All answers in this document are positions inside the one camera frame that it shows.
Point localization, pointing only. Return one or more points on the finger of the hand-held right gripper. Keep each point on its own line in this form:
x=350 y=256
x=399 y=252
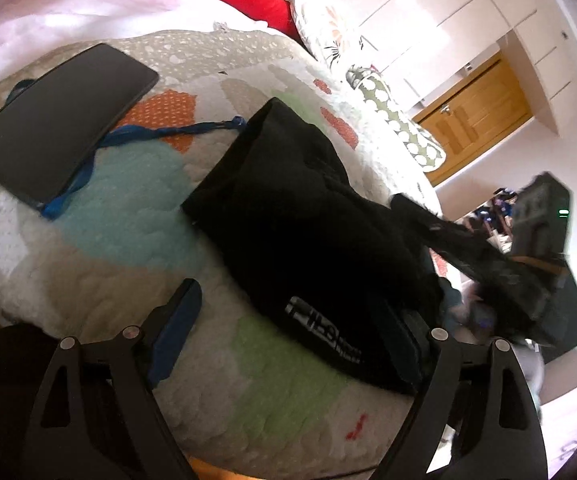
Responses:
x=448 y=235

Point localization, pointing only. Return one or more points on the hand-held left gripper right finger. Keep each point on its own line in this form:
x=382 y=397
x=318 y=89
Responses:
x=399 y=342

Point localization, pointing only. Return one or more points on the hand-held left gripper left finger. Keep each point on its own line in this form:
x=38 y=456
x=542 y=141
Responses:
x=178 y=330

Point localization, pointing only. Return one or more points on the black pants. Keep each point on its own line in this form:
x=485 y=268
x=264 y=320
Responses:
x=308 y=235

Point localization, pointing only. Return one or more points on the cluttered shelf items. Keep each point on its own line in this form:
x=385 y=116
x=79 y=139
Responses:
x=493 y=215

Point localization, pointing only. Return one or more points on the patchwork dotted quilt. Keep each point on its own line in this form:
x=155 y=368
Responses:
x=143 y=240

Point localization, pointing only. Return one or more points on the wooden door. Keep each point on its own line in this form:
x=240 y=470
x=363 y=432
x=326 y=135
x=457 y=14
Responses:
x=478 y=115

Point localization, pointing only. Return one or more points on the green pillow with white spots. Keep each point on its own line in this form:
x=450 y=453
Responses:
x=398 y=120

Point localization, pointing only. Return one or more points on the white wardrobe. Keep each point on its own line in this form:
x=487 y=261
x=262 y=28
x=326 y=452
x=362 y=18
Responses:
x=443 y=10

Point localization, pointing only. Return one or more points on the black smartphone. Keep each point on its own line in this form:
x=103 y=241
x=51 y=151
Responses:
x=63 y=120

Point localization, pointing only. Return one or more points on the white floral pillow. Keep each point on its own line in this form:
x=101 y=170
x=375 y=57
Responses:
x=318 y=20

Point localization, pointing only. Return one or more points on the pale pink blanket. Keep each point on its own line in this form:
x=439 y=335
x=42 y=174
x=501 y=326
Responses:
x=68 y=0

